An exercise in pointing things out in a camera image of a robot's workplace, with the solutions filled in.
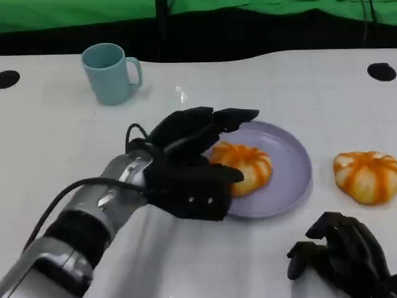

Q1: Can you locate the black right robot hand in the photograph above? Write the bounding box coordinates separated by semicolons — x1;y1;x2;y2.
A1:
287;212;397;298

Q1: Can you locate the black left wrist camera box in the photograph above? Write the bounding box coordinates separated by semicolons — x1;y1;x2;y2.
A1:
144;167;234;222

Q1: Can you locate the black backdrop cloth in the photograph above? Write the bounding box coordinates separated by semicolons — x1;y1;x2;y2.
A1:
0;8;397;63

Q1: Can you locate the black upright pole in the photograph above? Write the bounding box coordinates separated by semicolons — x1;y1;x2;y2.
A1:
154;0;167;61

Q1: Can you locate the green cloth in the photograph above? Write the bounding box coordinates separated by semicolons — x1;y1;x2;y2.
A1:
0;0;397;34

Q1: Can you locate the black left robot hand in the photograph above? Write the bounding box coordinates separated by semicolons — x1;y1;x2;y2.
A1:
144;106;261;184

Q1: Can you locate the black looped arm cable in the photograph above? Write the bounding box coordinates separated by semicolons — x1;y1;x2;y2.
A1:
125;123;162;156

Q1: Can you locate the pale green mug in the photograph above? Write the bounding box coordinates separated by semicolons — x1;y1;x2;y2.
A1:
81;42;144;106

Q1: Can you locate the lilac plate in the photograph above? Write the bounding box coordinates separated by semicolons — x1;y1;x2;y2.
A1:
198;120;313;220

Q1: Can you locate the black table grommet hole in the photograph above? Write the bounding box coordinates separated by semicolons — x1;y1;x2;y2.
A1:
367;62;397;83
0;70;21;90

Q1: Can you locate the orange and white bread roll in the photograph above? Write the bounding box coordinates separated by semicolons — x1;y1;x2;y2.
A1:
207;141;274;198
333;150;397;205

